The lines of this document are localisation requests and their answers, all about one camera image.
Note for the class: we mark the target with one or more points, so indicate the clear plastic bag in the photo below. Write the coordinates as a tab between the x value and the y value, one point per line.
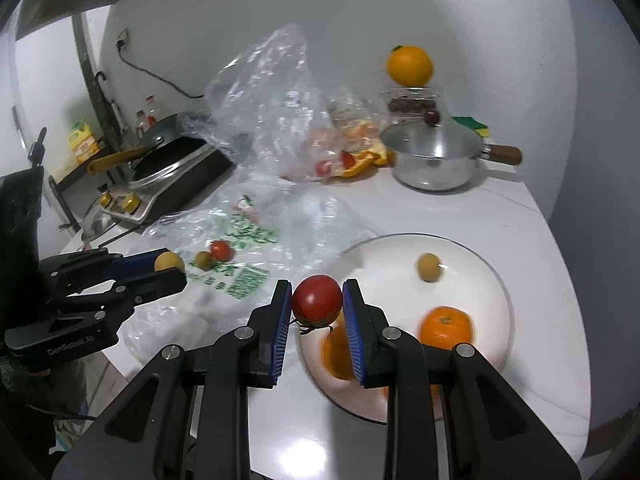
270	90

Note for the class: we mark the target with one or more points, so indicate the induction cooker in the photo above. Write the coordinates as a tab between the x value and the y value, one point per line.
175	180

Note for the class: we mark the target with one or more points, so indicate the red fruit piece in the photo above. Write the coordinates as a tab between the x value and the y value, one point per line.
348	160

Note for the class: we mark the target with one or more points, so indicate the green and yellow sponge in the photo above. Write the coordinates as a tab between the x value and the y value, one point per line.
472	126

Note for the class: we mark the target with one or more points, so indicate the clear box of dark fruit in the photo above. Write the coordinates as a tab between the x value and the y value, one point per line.
405	105

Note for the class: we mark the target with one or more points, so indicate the grey metal door frame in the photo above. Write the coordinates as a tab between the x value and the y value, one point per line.
85	70

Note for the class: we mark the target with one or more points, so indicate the yellow oil bottle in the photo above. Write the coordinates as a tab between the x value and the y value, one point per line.
84	141

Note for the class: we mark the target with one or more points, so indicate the black frying pan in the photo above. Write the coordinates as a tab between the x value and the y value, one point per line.
170	152

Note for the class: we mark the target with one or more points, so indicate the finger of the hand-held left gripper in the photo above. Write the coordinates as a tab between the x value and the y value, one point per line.
137	262
160	285

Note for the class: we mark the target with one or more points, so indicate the dark cloth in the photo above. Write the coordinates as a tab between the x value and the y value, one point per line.
20	215

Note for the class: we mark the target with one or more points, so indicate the orange mandarin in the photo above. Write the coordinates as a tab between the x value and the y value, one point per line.
336	355
445	327

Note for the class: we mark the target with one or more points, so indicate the red-capped bottle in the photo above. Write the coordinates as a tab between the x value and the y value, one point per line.
150	109

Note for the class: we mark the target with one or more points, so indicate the small sauce bottle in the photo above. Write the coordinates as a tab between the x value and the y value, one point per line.
141	121

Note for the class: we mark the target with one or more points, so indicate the white plate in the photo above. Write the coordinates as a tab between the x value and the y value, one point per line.
390	270

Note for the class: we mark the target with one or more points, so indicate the small red tomato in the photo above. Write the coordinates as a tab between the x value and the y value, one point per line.
325	167

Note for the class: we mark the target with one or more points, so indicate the black ribbed rod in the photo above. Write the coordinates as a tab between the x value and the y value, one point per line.
36	147

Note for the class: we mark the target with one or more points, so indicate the printed plastic bag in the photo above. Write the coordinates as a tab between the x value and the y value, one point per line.
300	220

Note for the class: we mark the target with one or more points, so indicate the glass pan lid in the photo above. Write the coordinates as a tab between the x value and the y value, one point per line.
100	216

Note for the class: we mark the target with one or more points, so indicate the wall power outlet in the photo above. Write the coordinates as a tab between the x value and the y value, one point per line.
122	37

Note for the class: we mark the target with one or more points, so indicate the large orange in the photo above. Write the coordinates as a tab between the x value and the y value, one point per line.
410	66

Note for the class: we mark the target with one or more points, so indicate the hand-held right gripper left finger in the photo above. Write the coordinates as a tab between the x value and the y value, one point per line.
282	325

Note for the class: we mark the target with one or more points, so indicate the orange peel pile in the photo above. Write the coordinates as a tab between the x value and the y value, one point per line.
372	157

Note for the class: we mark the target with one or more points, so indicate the person's left forearm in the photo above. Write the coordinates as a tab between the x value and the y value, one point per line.
40	400

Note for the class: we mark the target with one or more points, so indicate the black umbrella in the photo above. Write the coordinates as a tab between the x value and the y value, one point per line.
104	105

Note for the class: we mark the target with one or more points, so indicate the steel pot lid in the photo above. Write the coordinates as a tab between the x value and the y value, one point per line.
425	136

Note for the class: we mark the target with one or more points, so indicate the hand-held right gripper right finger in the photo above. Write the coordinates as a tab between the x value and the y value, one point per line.
351	330

